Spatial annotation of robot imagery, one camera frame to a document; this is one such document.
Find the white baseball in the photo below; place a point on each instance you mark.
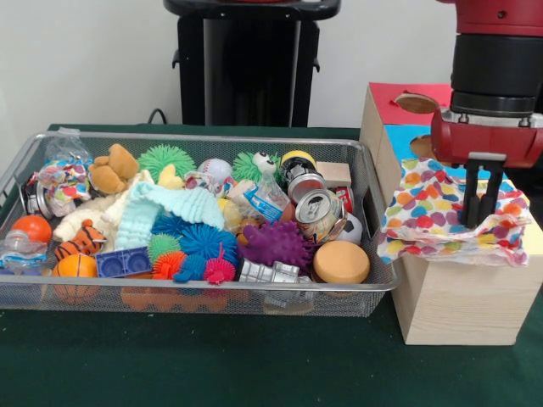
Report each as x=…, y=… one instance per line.
x=216, y=169

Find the dark green tablecloth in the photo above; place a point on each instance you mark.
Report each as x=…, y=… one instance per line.
x=297, y=373

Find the shallow mesh bin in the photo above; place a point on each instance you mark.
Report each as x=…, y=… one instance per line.
x=360, y=297

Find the wooden box with three holes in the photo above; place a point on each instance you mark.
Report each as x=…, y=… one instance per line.
x=462, y=305

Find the small basketball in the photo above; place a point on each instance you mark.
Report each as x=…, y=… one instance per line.
x=76, y=266

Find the brown teddy bear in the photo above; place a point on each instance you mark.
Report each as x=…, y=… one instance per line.
x=112, y=169

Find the green spiky ball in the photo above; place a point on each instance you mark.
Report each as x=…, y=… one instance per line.
x=163, y=159

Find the tiger plush toy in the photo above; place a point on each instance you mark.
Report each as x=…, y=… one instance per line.
x=82, y=241

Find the light blue knitted cloth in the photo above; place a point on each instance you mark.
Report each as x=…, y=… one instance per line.
x=140, y=212

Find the green spiky toy with eyes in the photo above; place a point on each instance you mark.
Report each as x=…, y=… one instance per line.
x=248, y=167

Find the crushed drink can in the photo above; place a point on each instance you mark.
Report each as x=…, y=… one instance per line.
x=318, y=212

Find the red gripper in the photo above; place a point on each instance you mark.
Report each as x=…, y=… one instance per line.
x=483, y=142

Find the orange round sponge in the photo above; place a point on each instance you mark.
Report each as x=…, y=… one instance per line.
x=341, y=260

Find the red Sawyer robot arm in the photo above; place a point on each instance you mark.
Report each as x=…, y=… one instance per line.
x=496, y=55

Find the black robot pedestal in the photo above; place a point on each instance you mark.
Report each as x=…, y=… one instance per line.
x=254, y=63

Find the orange ball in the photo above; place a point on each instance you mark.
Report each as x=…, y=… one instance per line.
x=34, y=229

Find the blue spiky ball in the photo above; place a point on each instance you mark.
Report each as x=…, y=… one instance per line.
x=208, y=241

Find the purple spiky ball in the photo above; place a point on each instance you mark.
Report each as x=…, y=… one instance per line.
x=275, y=243

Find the polka dot cloth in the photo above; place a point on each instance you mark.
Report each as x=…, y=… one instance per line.
x=424, y=212

